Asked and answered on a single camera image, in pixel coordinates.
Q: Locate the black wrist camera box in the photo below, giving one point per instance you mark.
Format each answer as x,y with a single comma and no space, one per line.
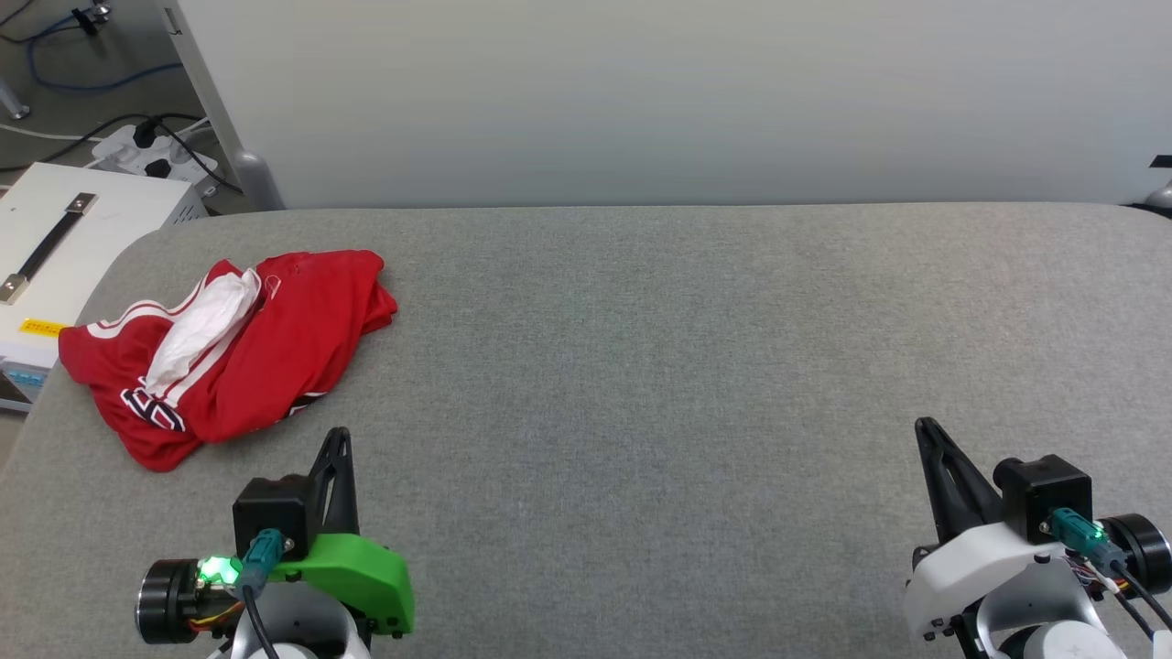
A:
1044,494
270,517

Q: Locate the grey metal stand foot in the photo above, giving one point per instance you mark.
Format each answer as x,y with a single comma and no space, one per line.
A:
14,108

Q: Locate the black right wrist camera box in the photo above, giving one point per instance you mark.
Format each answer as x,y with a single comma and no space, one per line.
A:
1044,494

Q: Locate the yellow warning label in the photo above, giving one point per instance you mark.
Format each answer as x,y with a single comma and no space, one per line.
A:
42,328

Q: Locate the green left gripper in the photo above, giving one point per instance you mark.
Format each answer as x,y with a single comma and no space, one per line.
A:
357,577

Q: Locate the white power strip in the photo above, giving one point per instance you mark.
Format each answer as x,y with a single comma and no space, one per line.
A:
121,151

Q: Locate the grey partition foot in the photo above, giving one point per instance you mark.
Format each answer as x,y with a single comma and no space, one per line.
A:
1161,197
258,183

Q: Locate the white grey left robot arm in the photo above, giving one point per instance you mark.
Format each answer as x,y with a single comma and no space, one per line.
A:
307,633

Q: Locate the red and white jersey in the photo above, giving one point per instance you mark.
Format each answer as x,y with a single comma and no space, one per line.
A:
293,348

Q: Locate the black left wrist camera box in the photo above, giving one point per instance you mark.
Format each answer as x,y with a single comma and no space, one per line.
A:
270,517

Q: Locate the white equipment box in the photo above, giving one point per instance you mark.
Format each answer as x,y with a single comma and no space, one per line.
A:
114,210

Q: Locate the black clamp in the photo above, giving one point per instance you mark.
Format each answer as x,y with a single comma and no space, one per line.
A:
90,16

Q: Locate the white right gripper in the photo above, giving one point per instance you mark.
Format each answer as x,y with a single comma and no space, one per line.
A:
980,567

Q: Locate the white partition panel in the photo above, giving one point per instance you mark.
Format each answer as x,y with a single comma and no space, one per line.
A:
641,101

